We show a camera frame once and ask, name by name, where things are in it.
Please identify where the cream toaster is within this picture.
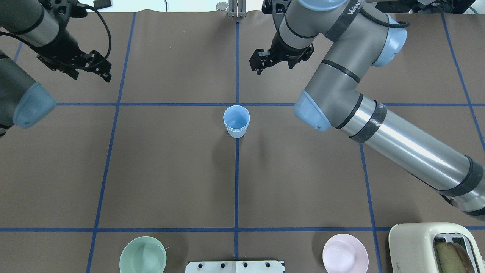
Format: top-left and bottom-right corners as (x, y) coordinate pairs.
(388, 222), (484, 273)

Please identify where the black camera cable right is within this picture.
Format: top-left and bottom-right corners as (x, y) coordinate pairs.
(358, 8), (410, 28)

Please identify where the pink bowl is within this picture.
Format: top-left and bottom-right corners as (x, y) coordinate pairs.
(322, 234), (369, 273)

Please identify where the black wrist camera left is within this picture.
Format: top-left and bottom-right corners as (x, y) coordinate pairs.
(42, 0), (88, 19)

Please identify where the green bowl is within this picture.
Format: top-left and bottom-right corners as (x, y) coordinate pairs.
(119, 236), (167, 273)

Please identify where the light blue plastic cup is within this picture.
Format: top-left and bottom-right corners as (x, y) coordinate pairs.
(223, 105), (250, 132)

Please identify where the aluminium frame post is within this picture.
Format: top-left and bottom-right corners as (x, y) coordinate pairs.
(227, 0), (247, 18)

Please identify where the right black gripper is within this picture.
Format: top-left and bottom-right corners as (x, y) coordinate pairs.
(249, 32), (314, 75)

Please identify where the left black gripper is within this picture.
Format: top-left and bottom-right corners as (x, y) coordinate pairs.
(38, 30), (111, 83)

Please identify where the bread slice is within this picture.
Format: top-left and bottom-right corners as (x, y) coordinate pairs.
(435, 242), (475, 273)

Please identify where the small black device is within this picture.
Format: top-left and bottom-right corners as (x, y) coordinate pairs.
(92, 0), (112, 10)

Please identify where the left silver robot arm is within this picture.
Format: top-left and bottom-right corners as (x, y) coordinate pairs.
(0, 0), (111, 136)

